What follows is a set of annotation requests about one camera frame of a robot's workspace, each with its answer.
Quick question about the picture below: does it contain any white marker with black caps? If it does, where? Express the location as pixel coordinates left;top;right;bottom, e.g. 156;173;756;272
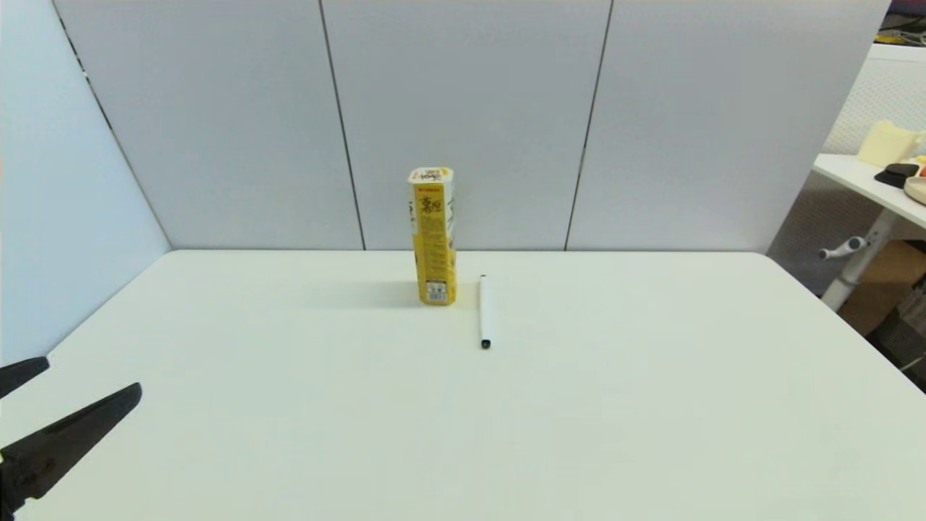
478;274;493;350

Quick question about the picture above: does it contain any yellow snack box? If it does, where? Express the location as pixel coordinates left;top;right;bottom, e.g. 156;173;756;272
408;167;457;306

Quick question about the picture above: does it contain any white side table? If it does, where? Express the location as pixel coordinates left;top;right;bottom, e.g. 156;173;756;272
813;153;926;229

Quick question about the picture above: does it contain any white crank handle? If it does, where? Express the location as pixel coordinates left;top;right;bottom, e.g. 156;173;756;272
819;236;867;260

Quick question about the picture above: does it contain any cream plastic container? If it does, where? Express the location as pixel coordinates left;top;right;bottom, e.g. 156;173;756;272
858;120;925;168

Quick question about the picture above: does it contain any flat black object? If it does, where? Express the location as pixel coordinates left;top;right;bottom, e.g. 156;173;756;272
875;164;921;189

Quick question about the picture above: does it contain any white table leg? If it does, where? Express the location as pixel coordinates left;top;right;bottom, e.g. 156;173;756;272
822;209;899;312

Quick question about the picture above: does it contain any brown cardboard box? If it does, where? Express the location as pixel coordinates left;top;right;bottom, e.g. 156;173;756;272
839;241;926;336

